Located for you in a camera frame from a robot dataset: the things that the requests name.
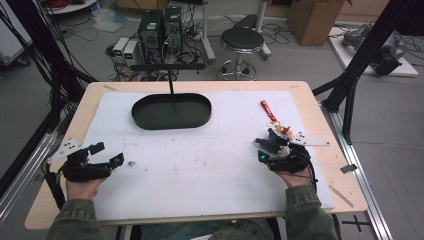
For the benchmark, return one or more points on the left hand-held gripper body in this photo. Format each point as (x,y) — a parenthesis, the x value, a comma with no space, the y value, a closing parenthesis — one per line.
(86,171)

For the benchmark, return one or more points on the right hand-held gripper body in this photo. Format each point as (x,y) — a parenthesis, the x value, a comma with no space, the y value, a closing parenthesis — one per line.
(293,163)

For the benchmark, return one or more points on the black tray stand with bar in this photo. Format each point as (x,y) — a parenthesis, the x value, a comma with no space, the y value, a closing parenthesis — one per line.
(160,116)

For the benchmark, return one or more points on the person's right hand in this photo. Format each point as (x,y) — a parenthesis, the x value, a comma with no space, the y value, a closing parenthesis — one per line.
(296,179)

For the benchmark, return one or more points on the person's left hand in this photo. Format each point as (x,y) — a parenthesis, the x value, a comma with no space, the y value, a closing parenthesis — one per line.
(83,190)

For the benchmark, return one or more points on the dark tape piece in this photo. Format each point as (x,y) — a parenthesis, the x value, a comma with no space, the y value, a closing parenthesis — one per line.
(348,168)

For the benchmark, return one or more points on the thin wooden stick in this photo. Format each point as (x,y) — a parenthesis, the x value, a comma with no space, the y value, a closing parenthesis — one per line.
(340,196)

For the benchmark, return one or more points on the white foam mat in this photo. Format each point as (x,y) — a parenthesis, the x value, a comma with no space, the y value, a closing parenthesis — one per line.
(200,173)

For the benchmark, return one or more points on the person's lap in jeans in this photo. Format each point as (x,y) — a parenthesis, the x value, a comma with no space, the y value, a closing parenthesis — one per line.
(200,231)

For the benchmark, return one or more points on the black round stool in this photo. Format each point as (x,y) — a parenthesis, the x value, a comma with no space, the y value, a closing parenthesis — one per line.
(242,39)

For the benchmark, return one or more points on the white power supply box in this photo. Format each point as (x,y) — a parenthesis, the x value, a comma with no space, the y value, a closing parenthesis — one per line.
(131,52)
(120,48)

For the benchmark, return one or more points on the white desk leg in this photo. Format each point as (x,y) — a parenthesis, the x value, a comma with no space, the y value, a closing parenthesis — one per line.
(208,40)
(263,33)

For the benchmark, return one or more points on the white floor board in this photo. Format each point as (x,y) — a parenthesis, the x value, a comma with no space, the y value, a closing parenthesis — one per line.
(341,53)

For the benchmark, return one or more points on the cardboard box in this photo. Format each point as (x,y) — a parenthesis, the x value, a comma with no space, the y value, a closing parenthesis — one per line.
(313,21)

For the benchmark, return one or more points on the large black computer tower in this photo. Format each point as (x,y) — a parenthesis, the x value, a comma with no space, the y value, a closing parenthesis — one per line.
(150,33)

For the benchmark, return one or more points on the clear plastic bag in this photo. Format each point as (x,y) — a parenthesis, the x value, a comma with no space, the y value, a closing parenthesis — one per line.
(108,19)

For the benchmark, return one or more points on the grey robot device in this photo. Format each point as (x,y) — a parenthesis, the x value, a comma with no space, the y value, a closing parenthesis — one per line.
(388,55)

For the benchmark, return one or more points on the small black computer tower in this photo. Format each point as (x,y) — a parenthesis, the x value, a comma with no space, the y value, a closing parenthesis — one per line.
(173,28)

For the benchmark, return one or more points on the aluminium rail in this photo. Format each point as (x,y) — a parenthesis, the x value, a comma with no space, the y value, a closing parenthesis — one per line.
(363,186)
(23,173)

